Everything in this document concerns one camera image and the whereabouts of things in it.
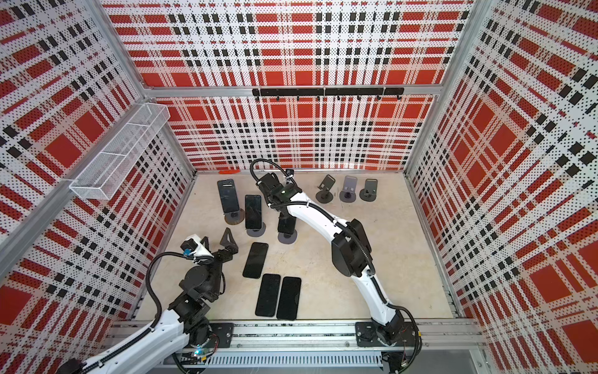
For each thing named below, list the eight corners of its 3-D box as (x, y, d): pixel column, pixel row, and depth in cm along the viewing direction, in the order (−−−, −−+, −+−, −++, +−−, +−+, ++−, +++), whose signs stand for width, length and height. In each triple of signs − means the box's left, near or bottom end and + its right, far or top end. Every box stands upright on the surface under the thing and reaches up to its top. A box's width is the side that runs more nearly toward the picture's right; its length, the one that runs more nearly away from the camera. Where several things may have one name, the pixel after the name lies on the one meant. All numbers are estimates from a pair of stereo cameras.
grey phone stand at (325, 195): (315, 199, 112) (315, 185, 104) (326, 188, 117) (327, 173, 109) (326, 206, 109) (328, 192, 101) (337, 194, 114) (339, 179, 106)
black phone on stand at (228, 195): (229, 221, 105) (217, 197, 92) (228, 204, 111) (217, 180, 98) (243, 218, 106) (233, 194, 93) (242, 202, 112) (232, 177, 99)
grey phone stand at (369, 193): (360, 201, 112) (364, 187, 104) (359, 192, 115) (362, 178, 108) (374, 201, 112) (379, 187, 104) (372, 192, 115) (377, 178, 108)
